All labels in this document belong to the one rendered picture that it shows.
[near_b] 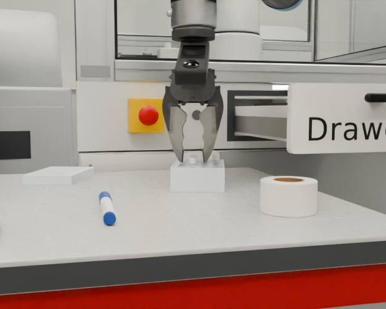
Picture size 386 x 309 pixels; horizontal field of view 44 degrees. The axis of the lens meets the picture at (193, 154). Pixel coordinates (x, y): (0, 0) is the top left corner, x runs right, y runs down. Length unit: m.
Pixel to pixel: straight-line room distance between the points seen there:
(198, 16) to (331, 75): 0.48
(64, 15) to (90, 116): 3.24
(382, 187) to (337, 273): 0.75
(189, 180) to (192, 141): 0.32
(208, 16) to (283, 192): 0.33
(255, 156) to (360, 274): 0.60
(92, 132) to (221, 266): 0.62
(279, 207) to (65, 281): 0.27
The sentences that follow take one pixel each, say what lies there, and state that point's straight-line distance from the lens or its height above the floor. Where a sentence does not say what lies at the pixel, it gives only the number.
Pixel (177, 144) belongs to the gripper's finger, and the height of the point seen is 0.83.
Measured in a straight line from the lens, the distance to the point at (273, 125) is 0.86.
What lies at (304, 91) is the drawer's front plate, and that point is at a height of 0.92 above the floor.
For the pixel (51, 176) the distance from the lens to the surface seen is 0.85.
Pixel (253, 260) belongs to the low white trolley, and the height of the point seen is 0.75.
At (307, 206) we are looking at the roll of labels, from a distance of 0.59.
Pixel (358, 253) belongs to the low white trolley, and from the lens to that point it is 0.52.
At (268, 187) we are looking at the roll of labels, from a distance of 0.59.
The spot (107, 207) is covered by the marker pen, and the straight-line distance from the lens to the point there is 0.56.
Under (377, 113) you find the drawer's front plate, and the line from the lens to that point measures 0.83.
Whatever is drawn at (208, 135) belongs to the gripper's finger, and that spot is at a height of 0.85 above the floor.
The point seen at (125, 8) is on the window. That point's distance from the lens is 1.06.
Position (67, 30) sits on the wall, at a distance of 4.21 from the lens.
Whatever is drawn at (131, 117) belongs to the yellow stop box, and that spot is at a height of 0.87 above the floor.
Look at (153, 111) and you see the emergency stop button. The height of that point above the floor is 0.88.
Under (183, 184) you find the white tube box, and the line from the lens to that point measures 0.74.
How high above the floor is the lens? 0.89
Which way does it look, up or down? 5 degrees down
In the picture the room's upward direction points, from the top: straight up
